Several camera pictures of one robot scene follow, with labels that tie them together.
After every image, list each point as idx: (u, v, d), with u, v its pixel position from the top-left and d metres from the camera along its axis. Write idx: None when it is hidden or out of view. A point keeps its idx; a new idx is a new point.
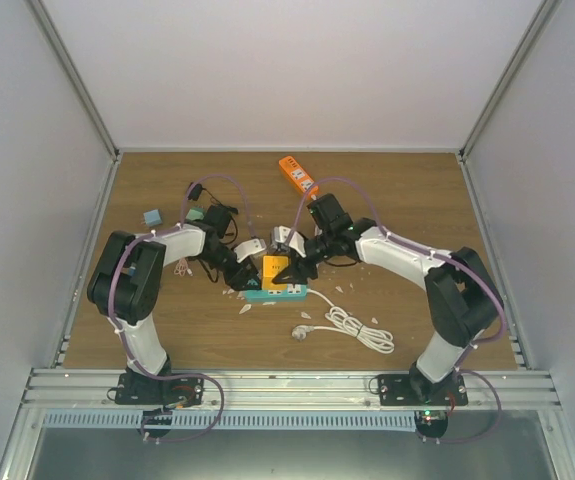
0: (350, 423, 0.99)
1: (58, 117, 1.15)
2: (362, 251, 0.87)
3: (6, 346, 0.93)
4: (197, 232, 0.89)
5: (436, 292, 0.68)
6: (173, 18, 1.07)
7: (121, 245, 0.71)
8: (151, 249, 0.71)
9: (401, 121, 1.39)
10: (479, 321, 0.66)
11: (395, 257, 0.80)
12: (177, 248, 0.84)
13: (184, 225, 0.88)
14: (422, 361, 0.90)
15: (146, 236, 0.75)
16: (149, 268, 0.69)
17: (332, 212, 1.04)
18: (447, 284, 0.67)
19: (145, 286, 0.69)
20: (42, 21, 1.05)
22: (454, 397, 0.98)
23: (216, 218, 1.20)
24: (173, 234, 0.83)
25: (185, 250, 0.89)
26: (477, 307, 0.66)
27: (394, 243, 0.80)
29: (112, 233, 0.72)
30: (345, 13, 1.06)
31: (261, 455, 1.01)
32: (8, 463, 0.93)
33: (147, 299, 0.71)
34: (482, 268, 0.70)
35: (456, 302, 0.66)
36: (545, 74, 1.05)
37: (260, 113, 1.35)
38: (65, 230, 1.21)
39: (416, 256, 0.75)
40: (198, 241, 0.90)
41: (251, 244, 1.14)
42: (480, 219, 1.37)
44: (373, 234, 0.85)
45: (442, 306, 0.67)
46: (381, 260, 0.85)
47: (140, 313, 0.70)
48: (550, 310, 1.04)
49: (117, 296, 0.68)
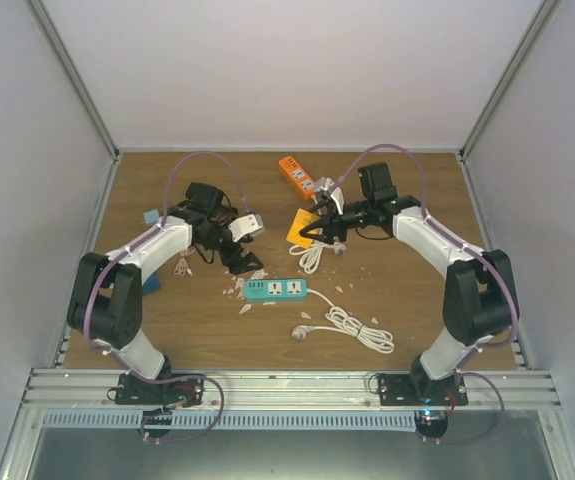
0: (350, 423, 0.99)
1: (58, 118, 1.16)
2: (396, 226, 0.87)
3: (5, 346, 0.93)
4: (181, 230, 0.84)
5: (455, 284, 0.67)
6: (173, 18, 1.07)
7: (93, 271, 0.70)
8: (125, 273, 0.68)
9: (400, 121, 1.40)
10: (487, 324, 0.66)
11: (426, 240, 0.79)
12: (158, 255, 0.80)
13: (165, 225, 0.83)
14: (426, 356, 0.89)
15: (120, 255, 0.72)
16: (126, 292, 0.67)
17: (381, 180, 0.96)
18: (468, 279, 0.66)
19: (123, 309, 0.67)
20: (42, 21, 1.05)
22: (454, 397, 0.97)
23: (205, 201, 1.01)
24: (150, 241, 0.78)
25: (169, 252, 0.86)
26: (491, 310, 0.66)
27: (429, 227, 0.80)
29: (84, 257, 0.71)
30: (344, 14, 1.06)
31: (262, 455, 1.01)
32: (8, 463, 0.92)
33: (128, 321, 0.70)
34: (507, 274, 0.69)
35: (471, 299, 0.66)
36: (545, 73, 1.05)
37: (261, 112, 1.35)
38: (65, 231, 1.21)
39: (447, 245, 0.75)
40: (184, 239, 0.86)
41: (247, 221, 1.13)
42: (480, 219, 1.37)
44: (413, 214, 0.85)
45: (457, 299, 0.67)
46: (413, 239, 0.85)
47: (123, 337, 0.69)
48: (551, 309, 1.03)
49: (94, 321, 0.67)
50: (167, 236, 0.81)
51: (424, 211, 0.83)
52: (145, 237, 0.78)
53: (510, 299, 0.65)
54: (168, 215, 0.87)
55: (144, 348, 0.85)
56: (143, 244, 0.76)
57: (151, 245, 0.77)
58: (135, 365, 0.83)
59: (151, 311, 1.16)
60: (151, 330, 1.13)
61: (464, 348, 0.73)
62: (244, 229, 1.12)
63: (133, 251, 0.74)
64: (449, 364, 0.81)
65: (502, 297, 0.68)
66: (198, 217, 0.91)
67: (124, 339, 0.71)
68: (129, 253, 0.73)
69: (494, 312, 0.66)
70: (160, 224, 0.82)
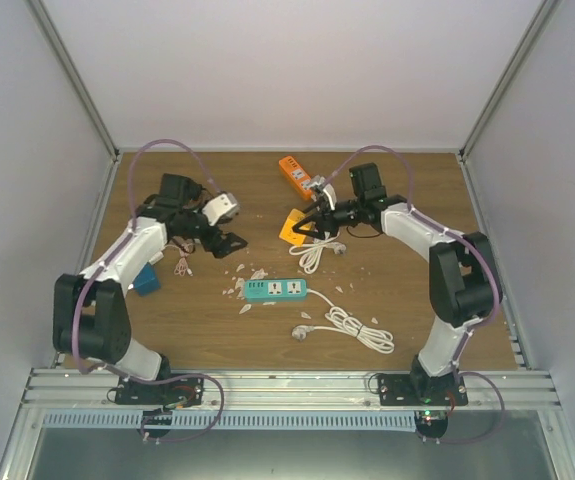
0: (350, 423, 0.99)
1: (58, 118, 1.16)
2: (384, 222, 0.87)
3: (5, 346, 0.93)
4: (154, 231, 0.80)
5: (437, 266, 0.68)
6: (173, 19, 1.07)
7: (71, 293, 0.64)
8: (105, 292, 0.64)
9: (401, 121, 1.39)
10: (473, 304, 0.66)
11: (409, 229, 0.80)
12: (137, 262, 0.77)
13: (137, 228, 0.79)
14: (424, 351, 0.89)
15: (96, 272, 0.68)
16: (110, 310, 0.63)
17: (371, 180, 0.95)
18: (449, 259, 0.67)
19: (111, 327, 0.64)
20: (41, 20, 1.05)
22: (454, 397, 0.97)
23: (173, 192, 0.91)
24: (124, 250, 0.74)
25: (148, 255, 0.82)
26: (476, 290, 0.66)
27: (414, 217, 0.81)
29: (58, 279, 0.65)
30: (344, 13, 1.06)
31: (262, 455, 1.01)
32: (8, 463, 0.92)
33: (118, 335, 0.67)
34: (489, 255, 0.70)
35: (453, 279, 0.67)
36: (545, 73, 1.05)
37: (260, 112, 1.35)
38: (65, 231, 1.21)
39: (429, 231, 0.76)
40: (159, 238, 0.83)
41: (219, 202, 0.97)
42: (480, 219, 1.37)
44: (397, 208, 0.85)
45: (440, 281, 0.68)
46: (399, 232, 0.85)
47: (115, 352, 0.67)
48: (551, 309, 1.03)
49: (83, 342, 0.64)
50: (142, 239, 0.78)
51: (408, 204, 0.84)
52: (118, 247, 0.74)
53: (493, 278, 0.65)
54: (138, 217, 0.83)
55: (139, 354, 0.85)
56: (118, 256, 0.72)
57: (125, 253, 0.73)
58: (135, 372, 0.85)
59: (151, 311, 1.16)
60: (151, 330, 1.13)
61: (456, 334, 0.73)
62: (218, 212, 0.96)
63: (109, 265, 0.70)
64: (446, 358, 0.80)
65: (486, 277, 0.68)
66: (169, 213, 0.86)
67: (116, 354, 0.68)
68: (104, 268, 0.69)
69: (478, 292, 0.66)
70: (130, 229, 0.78)
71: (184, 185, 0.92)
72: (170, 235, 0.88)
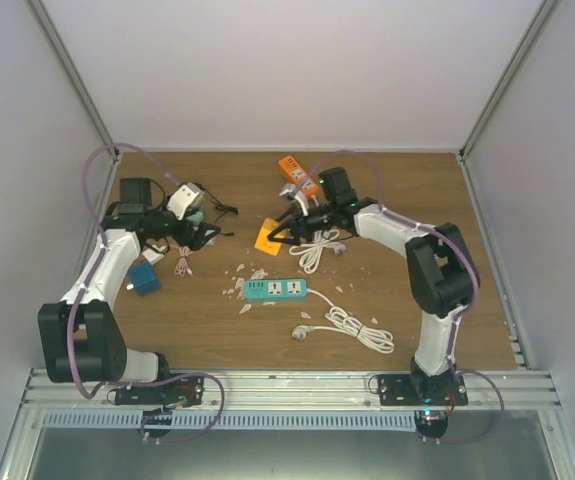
0: (350, 423, 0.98)
1: (58, 118, 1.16)
2: (359, 225, 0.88)
3: (5, 346, 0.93)
4: (126, 241, 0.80)
5: (414, 261, 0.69)
6: (173, 19, 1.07)
7: (58, 323, 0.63)
8: (95, 315, 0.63)
9: (401, 121, 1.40)
10: (454, 293, 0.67)
11: (382, 229, 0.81)
12: (116, 275, 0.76)
13: (108, 242, 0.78)
14: (419, 348, 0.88)
15: (80, 295, 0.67)
16: (103, 332, 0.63)
17: (341, 184, 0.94)
18: (425, 252, 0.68)
19: (106, 348, 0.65)
20: (41, 20, 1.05)
22: (454, 397, 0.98)
23: (134, 195, 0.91)
24: (100, 267, 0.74)
25: (126, 266, 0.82)
26: (455, 281, 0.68)
27: (385, 217, 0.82)
29: (39, 311, 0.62)
30: (344, 14, 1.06)
31: (262, 455, 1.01)
32: (8, 463, 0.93)
33: (116, 352, 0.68)
34: (462, 243, 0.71)
35: (432, 272, 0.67)
36: (545, 73, 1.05)
37: (260, 112, 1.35)
38: (65, 231, 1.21)
39: (404, 228, 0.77)
40: (132, 248, 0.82)
41: (181, 194, 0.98)
42: (480, 219, 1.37)
44: (369, 209, 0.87)
45: (419, 275, 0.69)
46: (372, 232, 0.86)
47: (116, 368, 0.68)
48: (551, 309, 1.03)
49: (83, 366, 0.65)
50: (117, 252, 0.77)
51: (380, 204, 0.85)
52: (94, 265, 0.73)
53: (471, 268, 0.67)
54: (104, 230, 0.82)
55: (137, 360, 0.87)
56: (96, 274, 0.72)
57: (103, 270, 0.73)
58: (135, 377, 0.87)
59: (151, 311, 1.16)
60: (151, 330, 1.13)
61: (445, 325, 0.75)
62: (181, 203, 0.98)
63: (89, 286, 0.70)
64: (441, 353, 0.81)
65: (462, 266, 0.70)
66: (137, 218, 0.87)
67: (117, 371, 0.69)
68: (86, 289, 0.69)
69: (458, 282, 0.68)
70: (102, 244, 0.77)
71: (143, 187, 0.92)
72: (141, 240, 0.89)
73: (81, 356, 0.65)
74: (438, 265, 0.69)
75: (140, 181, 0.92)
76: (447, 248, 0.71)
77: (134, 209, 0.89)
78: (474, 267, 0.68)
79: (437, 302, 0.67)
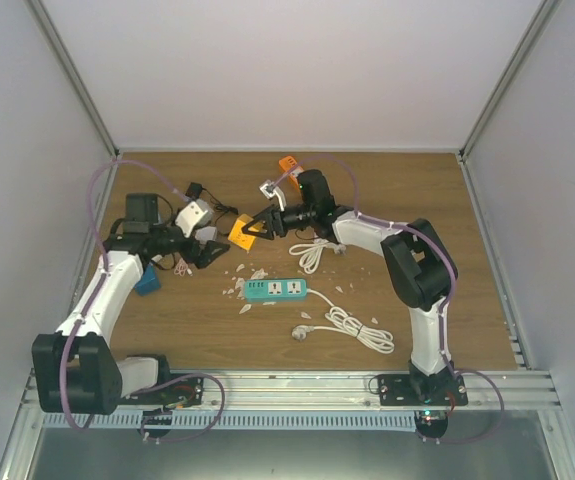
0: (350, 423, 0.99)
1: (58, 117, 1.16)
2: (337, 232, 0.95)
3: (6, 346, 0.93)
4: (128, 265, 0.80)
5: (391, 257, 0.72)
6: (173, 20, 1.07)
7: (53, 354, 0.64)
8: (89, 349, 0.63)
9: (401, 121, 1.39)
10: (434, 286, 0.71)
11: (359, 232, 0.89)
12: (116, 301, 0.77)
13: (109, 266, 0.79)
14: (414, 350, 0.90)
15: (76, 327, 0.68)
16: (96, 366, 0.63)
17: (321, 191, 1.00)
18: (401, 248, 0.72)
19: (99, 382, 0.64)
20: (42, 21, 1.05)
22: (454, 397, 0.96)
23: (139, 215, 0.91)
24: (98, 295, 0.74)
25: (127, 289, 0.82)
26: (433, 275, 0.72)
27: (360, 221, 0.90)
29: (34, 343, 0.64)
30: (345, 13, 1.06)
31: (262, 455, 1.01)
32: (8, 463, 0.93)
33: (111, 385, 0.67)
34: (433, 236, 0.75)
35: (410, 268, 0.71)
36: (544, 74, 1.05)
37: (261, 112, 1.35)
38: (65, 231, 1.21)
39: (378, 229, 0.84)
40: (135, 271, 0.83)
41: (190, 213, 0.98)
42: (480, 219, 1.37)
44: (346, 216, 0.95)
45: (398, 271, 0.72)
46: (351, 237, 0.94)
47: (109, 402, 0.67)
48: (551, 310, 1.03)
49: (76, 399, 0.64)
50: (117, 278, 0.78)
51: (355, 211, 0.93)
52: (92, 294, 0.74)
53: (446, 259, 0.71)
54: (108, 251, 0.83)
55: (136, 367, 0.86)
56: (93, 304, 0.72)
57: (100, 300, 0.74)
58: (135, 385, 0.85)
59: (152, 311, 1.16)
60: (151, 330, 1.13)
61: (432, 319, 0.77)
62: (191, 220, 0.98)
63: (86, 316, 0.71)
64: (434, 351, 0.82)
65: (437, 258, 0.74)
66: (141, 239, 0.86)
67: (111, 405, 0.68)
68: (83, 321, 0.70)
69: (435, 275, 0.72)
70: (103, 269, 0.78)
71: (149, 203, 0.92)
72: (147, 261, 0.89)
73: (74, 388, 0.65)
74: (415, 260, 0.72)
75: (146, 198, 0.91)
76: (421, 242, 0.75)
77: (138, 228, 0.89)
78: (449, 258, 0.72)
79: (418, 296, 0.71)
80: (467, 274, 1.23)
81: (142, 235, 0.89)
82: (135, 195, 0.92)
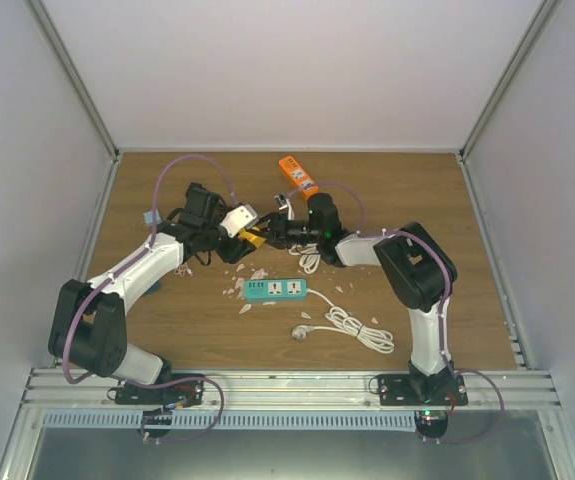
0: (350, 423, 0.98)
1: (58, 116, 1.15)
2: (340, 250, 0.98)
3: (6, 347, 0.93)
4: (172, 248, 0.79)
5: (386, 260, 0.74)
6: (173, 19, 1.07)
7: (74, 300, 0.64)
8: (107, 304, 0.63)
9: (401, 121, 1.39)
10: (432, 286, 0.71)
11: (358, 245, 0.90)
12: (146, 278, 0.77)
13: (154, 244, 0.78)
14: (415, 352, 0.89)
15: (103, 283, 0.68)
16: (106, 323, 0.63)
17: (330, 220, 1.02)
18: (392, 250, 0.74)
19: (104, 342, 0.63)
20: (41, 21, 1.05)
22: (454, 397, 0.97)
23: (198, 210, 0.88)
24: (136, 264, 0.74)
25: (160, 272, 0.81)
26: (430, 277, 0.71)
27: (358, 236, 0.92)
29: (65, 284, 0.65)
30: (345, 14, 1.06)
31: (262, 455, 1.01)
32: (8, 463, 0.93)
33: (111, 350, 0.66)
34: (428, 238, 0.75)
35: (404, 268, 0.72)
36: (545, 73, 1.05)
37: (262, 112, 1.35)
38: (65, 230, 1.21)
39: (374, 239, 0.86)
40: (174, 258, 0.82)
41: (239, 215, 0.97)
42: (480, 218, 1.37)
44: (349, 237, 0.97)
45: (395, 273, 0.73)
46: (351, 254, 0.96)
47: (105, 366, 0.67)
48: (551, 310, 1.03)
49: (75, 350, 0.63)
50: (156, 257, 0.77)
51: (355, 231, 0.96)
52: (131, 260, 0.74)
53: (442, 262, 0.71)
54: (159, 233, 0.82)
55: (139, 365, 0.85)
56: (127, 270, 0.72)
57: (136, 270, 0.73)
58: (132, 376, 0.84)
59: (152, 311, 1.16)
60: (151, 330, 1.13)
61: (432, 319, 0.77)
62: (240, 224, 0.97)
63: (116, 278, 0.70)
64: (434, 351, 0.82)
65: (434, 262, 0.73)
66: (190, 233, 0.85)
67: (107, 368, 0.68)
68: (112, 281, 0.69)
69: (432, 278, 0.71)
70: (148, 244, 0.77)
71: (209, 203, 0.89)
72: (190, 254, 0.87)
73: (79, 342, 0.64)
74: (411, 263, 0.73)
75: (207, 197, 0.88)
76: (417, 245, 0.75)
77: (192, 222, 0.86)
78: (445, 262, 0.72)
79: (418, 296, 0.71)
80: (467, 275, 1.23)
81: (193, 229, 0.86)
82: (200, 189, 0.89)
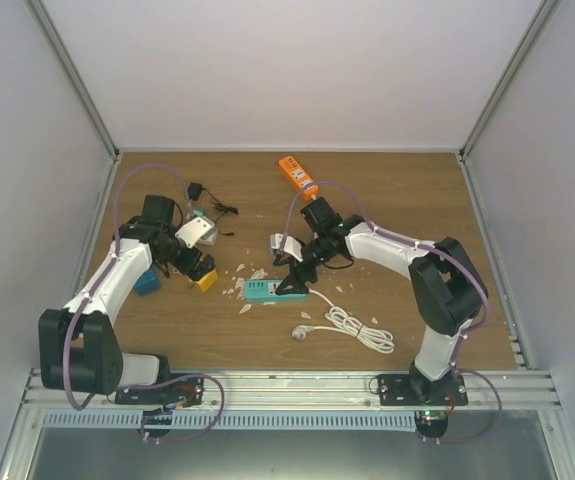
0: (350, 423, 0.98)
1: (57, 115, 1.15)
2: (351, 245, 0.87)
3: (5, 347, 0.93)
4: (138, 252, 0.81)
5: (421, 281, 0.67)
6: (172, 19, 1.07)
7: (57, 330, 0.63)
8: (92, 327, 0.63)
9: (402, 122, 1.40)
10: (465, 308, 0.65)
11: (380, 248, 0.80)
12: (122, 288, 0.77)
13: (120, 250, 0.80)
14: (422, 361, 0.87)
15: (82, 304, 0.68)
16: (98, 347, 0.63)
17: (322, 211, 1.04)
18: (432, 273, 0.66)
19: (102, 364, 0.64)
20: (42, 22, 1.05)
22: (454, 397, 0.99)
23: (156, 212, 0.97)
24: (109, 275, 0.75)
25: (134, 277, 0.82)
26: (462, 296, 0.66)
27: (379, 237, 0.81)
29: (42, 315, 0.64)
30: (344, 16, 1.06)
31: (262, 454, 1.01)
32: (8, 463, 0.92)
33: (109, 365, 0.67)
34: (464, 258, 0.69)
35: (440, 290, 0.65)
36: (544, 73, 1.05)
37: (261, 112, 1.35)
38: (64, 229, 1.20)
39: (402, 248, 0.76)
40: (143, 260, 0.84)
41: (196, 224, 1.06)
42: (480, 219, 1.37)
44: (363, 230, 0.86)
45: (428, 296, 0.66)
46: (366, 251, 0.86)
47: (109, 383, 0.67)
48: (550, 310, 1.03)
49: (77, 377, 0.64)
50: (124, 265, 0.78)
51: (371, 224, 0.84)
52: (103, 275, 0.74)
53: (477, 281, 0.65)
54: (122, 236, 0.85)
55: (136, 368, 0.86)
56: (102, 285, 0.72)
57: (110, 280, 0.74)
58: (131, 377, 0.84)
59: (152, 311, 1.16)
60: (150, 330, 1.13)
61: (452, 338, 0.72)
62: (195, 231, 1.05)
63: (94, 295, 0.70)
64: (444, 361, 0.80)
65: (467, 281, 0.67)
66: (153, 231, 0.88)
67: (111, 384, 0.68)
68: (90, 299, 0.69)
69: (466, 298, 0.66)
70: (115, 254, 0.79)
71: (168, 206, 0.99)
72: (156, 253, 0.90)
73: (78, 371, 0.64)
74: (446, 282, 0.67)
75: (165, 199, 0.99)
76: (449, 264, 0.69)
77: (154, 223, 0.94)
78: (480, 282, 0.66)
79: (449, 320, 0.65)
80: None
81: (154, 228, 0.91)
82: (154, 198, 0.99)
